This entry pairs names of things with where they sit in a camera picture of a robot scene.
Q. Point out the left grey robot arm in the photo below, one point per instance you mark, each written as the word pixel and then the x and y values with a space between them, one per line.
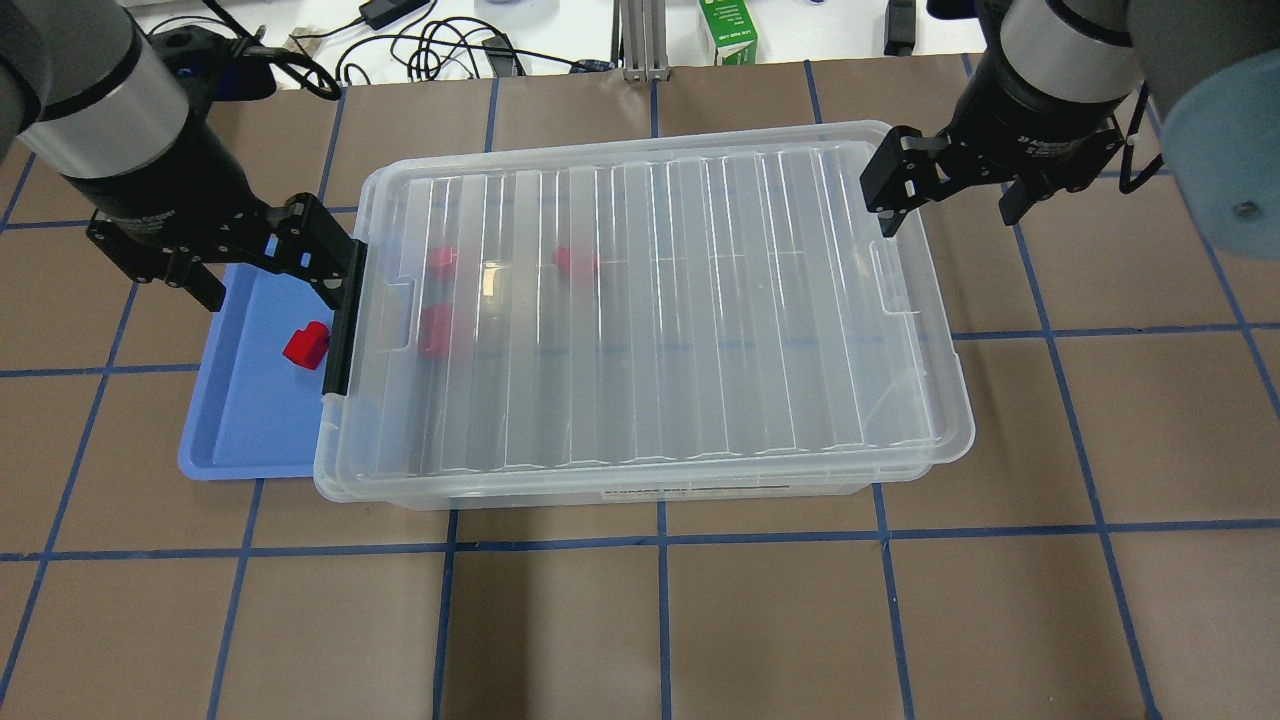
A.
pixel 123 119

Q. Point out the black power adapter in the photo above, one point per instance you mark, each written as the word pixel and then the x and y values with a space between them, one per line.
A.
pixel 379 14

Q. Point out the blue plastic tray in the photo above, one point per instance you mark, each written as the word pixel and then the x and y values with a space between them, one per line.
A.
pixel 253 413

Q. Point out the red block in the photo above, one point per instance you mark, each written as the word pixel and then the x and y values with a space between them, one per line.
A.
pixel 308 346
pixel 442 263
pixel 435 332
pixel 575 265

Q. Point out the black device on desk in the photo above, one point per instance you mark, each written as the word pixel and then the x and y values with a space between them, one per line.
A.
pixel 899 28

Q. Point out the aluminium frame post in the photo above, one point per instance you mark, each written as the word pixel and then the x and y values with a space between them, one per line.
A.
pixel 639 40

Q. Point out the clear plastic storage box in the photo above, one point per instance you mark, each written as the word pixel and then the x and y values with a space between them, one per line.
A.
pixel 824 473

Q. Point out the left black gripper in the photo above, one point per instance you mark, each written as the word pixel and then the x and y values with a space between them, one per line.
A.
pixel 170 182

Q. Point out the clear plastic box lid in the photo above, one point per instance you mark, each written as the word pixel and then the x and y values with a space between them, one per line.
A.
pixel 747 303

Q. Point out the black box latch handle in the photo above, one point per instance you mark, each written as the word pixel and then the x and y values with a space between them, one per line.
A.
pixel 342 335

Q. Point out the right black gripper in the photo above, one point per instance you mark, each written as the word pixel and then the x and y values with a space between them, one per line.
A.
pixel 1050 110

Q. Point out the green white carton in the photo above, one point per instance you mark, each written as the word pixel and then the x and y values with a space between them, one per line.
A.
pixel 729 31

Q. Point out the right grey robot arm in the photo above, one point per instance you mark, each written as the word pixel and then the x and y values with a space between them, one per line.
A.
pixel 1064 87

